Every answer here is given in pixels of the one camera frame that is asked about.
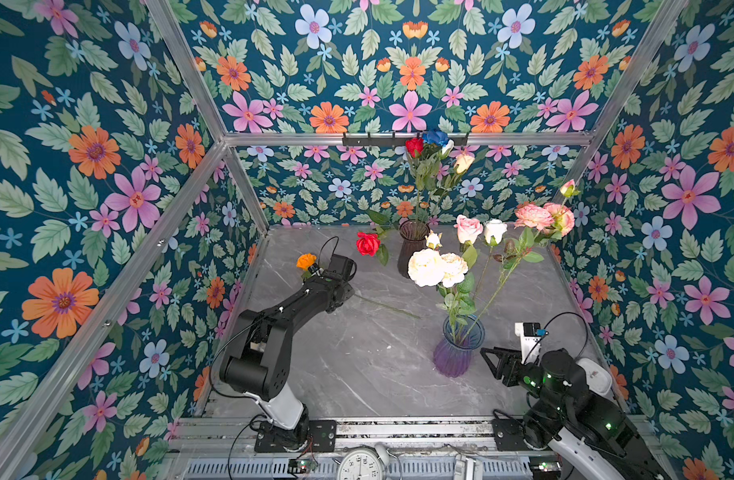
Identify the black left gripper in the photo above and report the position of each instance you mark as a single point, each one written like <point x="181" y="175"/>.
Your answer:
<point x="349" y="291"/>

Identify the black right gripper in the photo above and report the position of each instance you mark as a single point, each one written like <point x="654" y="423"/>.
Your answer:
<point x="510" y="366"/>

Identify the orange yellow artificial rose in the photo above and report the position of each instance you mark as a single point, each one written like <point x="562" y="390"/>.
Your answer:
<point x="307" y="263"/>

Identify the purple blue ribbed glass vase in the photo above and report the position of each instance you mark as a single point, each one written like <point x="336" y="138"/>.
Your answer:
<point x="454" y="353"/>

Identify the dark pink ribbed glass vase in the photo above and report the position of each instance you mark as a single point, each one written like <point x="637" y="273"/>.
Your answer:
<point x="413" y="234"/>

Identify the cream peony flower stem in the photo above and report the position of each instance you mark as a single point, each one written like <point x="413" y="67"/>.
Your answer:
<point x="429" y="268"/>

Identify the pink rosebud stem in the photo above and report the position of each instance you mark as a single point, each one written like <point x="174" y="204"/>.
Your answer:
<point x="468" y="231"/>

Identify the white rosebud stem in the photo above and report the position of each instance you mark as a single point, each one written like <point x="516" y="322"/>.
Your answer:
<point x="486" y="245"/>

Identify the pink artificial flower spray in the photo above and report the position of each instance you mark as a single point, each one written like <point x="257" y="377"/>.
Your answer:
<point x="535" y="226"/>

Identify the red artificial rose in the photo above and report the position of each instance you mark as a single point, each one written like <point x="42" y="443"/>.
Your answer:
<point x="414" y="147"/>
<point x="372" y="243"/>

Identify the blue artificial flower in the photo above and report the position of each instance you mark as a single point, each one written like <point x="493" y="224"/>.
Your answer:
<point x="436" y="137"/>

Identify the cream white artificial rose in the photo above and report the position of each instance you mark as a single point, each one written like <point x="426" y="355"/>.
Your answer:
<point x="462" y="163"/>

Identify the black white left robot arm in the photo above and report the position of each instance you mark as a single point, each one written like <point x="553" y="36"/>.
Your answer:
<point x="257" y="356"/>

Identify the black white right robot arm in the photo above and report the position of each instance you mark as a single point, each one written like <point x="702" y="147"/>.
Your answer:
<point x="586" y="429"/>

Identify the white rounded device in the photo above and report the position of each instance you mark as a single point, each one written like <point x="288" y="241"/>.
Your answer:
<point x="598" y="379"/>

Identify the white analog alarm clock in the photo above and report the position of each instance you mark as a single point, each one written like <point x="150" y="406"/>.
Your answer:
<point x="364" y="463"/>

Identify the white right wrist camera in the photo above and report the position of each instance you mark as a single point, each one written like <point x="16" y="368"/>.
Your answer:
<point x="530" y="335"/>

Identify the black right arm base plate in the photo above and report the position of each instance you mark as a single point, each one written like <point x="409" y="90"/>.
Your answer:
<point x="512" y="434"/>

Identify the black hook rail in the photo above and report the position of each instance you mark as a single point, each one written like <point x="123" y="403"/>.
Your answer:
<point x="392" y="139"/>

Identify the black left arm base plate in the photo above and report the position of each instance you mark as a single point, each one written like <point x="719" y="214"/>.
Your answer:
<point x="316" y="435"/>

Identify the aluminium front mounting rail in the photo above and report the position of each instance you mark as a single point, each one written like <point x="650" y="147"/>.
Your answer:
<point x="468" y="433"/>

